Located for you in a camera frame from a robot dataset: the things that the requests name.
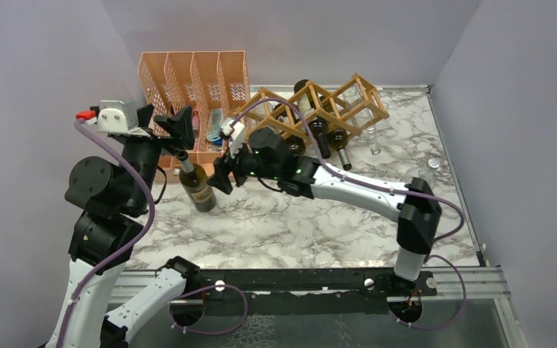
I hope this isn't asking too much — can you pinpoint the wooden wine rack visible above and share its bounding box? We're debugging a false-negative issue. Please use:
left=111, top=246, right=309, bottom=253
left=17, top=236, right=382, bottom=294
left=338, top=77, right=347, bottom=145
left=234, top=73, right=389, bottom=144

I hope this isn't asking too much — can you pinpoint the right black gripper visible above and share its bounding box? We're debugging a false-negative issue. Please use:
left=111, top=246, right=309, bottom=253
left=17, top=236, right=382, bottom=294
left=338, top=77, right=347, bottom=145
left=207, top=134, right=281, bottom=194

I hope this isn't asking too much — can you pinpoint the orange plastic file organizer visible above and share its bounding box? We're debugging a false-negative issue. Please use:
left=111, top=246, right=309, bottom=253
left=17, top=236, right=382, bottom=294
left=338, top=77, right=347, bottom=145
left=138, top=51, right=250, bottom=175

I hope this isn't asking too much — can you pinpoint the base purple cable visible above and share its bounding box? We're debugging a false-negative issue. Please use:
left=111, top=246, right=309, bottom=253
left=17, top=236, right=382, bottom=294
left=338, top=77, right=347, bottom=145
left=387, top=254, right=468, bottom=333
left=168, top=283, right=249, bottom=336

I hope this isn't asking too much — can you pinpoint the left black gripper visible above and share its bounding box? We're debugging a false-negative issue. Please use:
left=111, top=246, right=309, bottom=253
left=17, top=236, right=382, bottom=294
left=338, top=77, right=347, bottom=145
left=122, top=102, right=196, bottom=211

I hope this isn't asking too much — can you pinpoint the blue item in organizer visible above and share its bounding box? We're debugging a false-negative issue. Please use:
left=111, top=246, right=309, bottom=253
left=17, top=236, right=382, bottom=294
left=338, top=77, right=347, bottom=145
left=206, top=108, right=223, bottom=146

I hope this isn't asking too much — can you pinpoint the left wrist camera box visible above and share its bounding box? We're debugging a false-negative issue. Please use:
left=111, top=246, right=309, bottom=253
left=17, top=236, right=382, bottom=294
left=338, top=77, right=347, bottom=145
left=75, top=99, right=151, bottom=138

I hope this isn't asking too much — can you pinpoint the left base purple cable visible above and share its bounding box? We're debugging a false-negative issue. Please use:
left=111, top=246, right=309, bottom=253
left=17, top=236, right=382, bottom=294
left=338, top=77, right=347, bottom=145
left=168, top=283, right=249, bottom=336

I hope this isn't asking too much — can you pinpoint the white wine bottle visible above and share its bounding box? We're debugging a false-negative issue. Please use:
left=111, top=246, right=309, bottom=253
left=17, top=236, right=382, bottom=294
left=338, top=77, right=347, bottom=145
left=176, top=150, right=217, bottom=212

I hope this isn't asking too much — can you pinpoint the pink item in organizer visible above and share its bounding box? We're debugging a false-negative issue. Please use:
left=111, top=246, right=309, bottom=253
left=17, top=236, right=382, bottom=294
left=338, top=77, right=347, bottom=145
left=191, top=111, right=200, bottom=139

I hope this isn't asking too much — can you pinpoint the clear glass jar silver lid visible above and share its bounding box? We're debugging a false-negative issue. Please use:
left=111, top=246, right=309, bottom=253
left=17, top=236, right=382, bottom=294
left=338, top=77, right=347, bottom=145
left=414, top=157, right=442, bottom=189

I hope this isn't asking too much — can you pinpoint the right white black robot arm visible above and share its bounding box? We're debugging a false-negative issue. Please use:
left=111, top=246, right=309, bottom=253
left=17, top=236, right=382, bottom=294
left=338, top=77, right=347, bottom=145
left=208, top=128, right=442, bottom=295

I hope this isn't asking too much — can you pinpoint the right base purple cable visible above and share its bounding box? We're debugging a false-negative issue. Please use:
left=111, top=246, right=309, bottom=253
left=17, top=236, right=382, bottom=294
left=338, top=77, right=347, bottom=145
left=387, top=254, right=468, bottom=333

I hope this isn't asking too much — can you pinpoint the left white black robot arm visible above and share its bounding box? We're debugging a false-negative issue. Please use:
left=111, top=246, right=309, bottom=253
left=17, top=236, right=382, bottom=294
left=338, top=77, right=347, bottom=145
left=47, top=100, right=201, bottom=347

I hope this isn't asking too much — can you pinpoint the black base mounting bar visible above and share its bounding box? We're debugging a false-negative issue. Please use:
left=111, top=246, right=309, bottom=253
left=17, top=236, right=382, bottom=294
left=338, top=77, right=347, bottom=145
left=152, top=267, right=438, bottom=318

